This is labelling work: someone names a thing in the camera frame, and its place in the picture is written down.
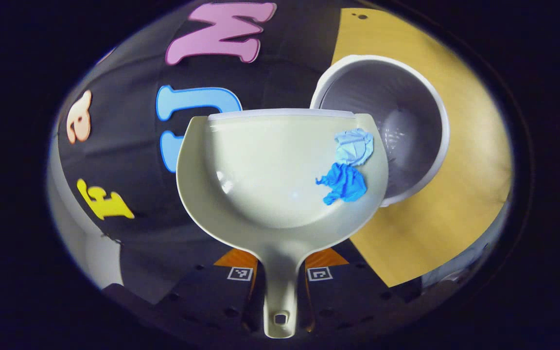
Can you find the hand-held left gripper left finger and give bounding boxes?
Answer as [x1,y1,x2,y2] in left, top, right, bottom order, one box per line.
[154,248,266,336]

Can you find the black backdrop cloth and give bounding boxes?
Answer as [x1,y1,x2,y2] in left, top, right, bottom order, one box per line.
[55,0,387,304]

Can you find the light blue paper ball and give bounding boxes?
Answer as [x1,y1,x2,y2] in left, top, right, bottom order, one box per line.
[334,128,375,167]

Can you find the white garbage bin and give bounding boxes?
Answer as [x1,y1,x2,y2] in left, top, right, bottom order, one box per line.
[309,54,451,209]

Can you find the white plastic dustpan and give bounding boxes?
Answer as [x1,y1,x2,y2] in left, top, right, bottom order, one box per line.
[175,107,391,340]

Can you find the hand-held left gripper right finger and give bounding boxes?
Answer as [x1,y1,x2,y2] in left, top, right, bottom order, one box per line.
[299,247,424,336]

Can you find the dark blue paper ball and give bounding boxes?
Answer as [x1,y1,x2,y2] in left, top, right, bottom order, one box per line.
[315,162,368,206]

